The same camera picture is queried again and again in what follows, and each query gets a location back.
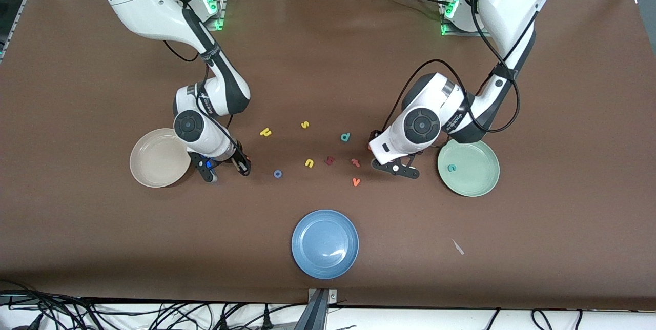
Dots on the beige round plate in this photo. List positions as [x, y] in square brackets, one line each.
[154, 161]

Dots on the light green round plate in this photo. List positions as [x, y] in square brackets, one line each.
[476, 176]

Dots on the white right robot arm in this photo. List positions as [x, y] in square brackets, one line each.
[138, 2]

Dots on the brown table cover sheet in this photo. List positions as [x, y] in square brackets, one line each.
[328, 63]

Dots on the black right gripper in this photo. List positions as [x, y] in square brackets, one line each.
[237, 159]

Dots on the maroon foam letter k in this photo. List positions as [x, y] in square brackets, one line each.
[329, 160]

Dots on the white paper scrap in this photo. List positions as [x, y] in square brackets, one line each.
[457, 247]

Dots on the blue round plate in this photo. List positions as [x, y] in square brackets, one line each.
[325, 244]

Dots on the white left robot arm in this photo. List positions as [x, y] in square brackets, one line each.
[512, 2]

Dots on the yellow foam letter h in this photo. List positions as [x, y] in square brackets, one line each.
[265, 132]

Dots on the dark metal camera pole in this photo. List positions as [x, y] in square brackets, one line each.
[315, 314]

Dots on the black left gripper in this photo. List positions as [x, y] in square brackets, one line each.
[372, 136]

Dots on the silver camera mount bracket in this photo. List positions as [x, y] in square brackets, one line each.
[332, 296]

